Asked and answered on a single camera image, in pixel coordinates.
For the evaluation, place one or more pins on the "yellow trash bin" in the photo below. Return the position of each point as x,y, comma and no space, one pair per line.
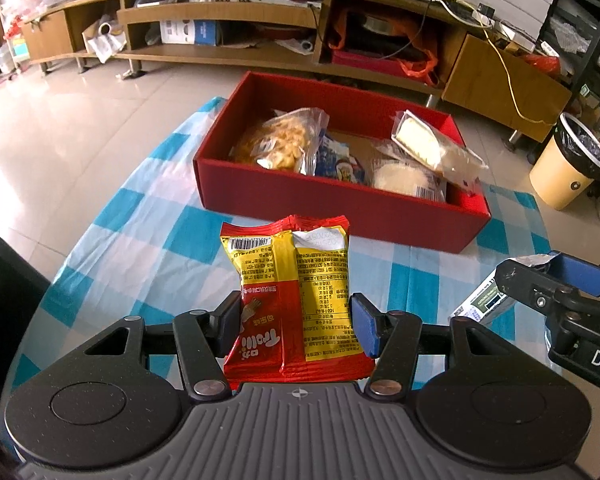
555,180

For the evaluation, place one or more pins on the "green white snack bar packet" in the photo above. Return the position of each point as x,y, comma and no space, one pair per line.
480,305

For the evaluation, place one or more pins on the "wooden tv stand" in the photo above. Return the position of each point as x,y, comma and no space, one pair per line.
495,85

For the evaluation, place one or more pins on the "blue white snack packet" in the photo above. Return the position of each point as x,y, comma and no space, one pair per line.
337,157

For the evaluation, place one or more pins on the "blue checkered tablecloth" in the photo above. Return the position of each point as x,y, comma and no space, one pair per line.
130,240

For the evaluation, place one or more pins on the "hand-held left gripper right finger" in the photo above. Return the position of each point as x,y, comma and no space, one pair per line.
365,325

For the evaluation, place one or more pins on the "red cardboard box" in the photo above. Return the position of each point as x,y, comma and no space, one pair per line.
330,220

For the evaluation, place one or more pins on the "red plastic bag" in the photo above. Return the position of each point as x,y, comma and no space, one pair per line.
542,62

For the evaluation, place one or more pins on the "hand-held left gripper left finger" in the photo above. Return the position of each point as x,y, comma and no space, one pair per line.
227,325

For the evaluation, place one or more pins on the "open cardboard box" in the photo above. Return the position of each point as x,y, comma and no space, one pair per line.
105,35

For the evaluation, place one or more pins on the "red flat box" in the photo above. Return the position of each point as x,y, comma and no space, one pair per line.
365,62

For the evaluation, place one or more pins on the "clear packet cream sandwich cake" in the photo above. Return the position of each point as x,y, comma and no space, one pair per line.
420,140

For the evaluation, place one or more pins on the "clear packet twisted fried snacks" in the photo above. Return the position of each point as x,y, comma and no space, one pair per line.
280,140

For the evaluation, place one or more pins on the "clear packet round cake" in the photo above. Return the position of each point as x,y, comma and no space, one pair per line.
400,177

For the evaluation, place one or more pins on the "white storage rack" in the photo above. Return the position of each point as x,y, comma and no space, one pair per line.
10,55

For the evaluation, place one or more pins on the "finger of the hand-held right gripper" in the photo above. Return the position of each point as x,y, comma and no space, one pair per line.
522,285
582,275

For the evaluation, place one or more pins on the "black shelf rack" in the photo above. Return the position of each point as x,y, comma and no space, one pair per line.
592,55

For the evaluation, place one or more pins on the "red yellow snack packet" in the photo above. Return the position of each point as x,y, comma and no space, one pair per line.
305,280

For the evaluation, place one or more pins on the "orange plastic bag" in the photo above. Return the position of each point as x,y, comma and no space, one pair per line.
420,65

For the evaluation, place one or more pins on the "blue white carton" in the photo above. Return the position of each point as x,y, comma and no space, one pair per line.
200,32

